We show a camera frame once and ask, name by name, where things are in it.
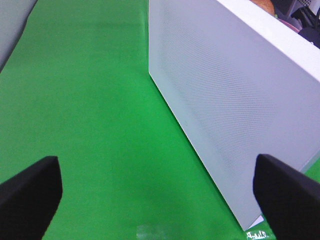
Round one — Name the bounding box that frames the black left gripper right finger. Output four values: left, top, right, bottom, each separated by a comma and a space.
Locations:
252, 154, 320, 240

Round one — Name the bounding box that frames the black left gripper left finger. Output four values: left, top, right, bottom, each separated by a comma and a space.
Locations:
0, 156, 63, 240

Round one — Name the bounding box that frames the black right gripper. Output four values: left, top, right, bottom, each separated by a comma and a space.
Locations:
291, 6, 320, 48

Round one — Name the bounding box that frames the pink round plate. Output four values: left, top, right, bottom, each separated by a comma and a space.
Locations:
279, 19, 300, 33

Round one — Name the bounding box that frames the burger with lettuce and tomato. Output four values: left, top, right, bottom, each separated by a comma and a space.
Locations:
250, 0, 276, 16

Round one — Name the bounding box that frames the white microwave door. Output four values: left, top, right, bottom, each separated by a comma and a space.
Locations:
148, 0, 320, 230

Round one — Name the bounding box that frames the white microwave oven body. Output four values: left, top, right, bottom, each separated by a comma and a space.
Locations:
271, 0, 320, 18

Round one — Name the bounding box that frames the clear tape strip on table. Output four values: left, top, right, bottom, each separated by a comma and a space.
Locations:
136, 223, 182, 240

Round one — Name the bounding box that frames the green table mat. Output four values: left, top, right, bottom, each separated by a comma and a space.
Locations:
0, 0, 320, 240

